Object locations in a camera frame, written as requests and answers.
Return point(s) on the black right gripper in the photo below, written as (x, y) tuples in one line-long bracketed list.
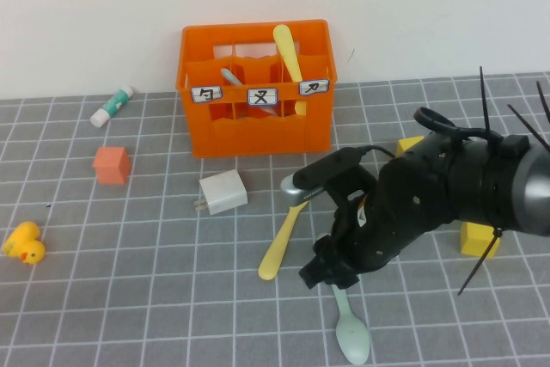
[(356, 251)]

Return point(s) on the pale green plastic spoon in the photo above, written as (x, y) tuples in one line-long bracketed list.
[(352, 337)]

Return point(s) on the grey plastic spoon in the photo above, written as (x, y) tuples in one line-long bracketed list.
[(232, 77)]

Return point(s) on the yellow plastic knife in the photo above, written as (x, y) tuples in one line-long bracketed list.
[(285, 49)]

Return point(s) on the yellow rubber duck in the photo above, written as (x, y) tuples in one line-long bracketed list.
[(26, 244)]

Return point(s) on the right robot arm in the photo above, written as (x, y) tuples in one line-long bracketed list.
[(472, 186)]

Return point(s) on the orange plastic cutlery crate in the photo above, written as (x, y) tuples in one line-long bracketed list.
[(258, 139)]

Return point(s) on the yellow plastic fork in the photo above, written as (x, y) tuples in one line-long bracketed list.
[(275, 251)]

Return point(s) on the white USB charger plug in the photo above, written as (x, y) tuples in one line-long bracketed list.
[(223, 193)]

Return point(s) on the yellow foam cube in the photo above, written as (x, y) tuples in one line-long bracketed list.
[(408, 143), (472, 242)]

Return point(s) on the black zip tie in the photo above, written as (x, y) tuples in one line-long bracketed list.
[(543, 100), (485, 100), (479, 264), (526, 124)]

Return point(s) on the white handwritten paper label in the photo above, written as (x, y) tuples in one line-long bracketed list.
[(207, 94), (313, 87), (262, 97)]

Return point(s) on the grey white-grid tablecloth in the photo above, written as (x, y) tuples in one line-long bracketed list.
[(129, 298)]

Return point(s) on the salmon foam cube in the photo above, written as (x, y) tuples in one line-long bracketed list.
[(111, 165)]

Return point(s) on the white green glue stick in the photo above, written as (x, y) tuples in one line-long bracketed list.
[(112, 105)]

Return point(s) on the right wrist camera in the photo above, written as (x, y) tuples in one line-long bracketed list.
[(326, 167)]

